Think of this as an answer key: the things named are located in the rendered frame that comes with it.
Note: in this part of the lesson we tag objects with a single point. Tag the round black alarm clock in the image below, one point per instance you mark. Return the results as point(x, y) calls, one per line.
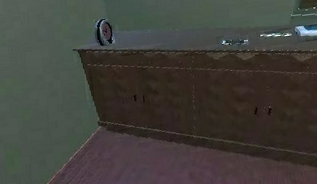
point(104, 32)

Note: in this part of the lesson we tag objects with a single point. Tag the thin pale pen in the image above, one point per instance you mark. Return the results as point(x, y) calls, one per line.
point(275, 35)

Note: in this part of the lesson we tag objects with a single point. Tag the brown wooden sideboard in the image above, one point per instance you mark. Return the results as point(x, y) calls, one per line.
point(201, 101)

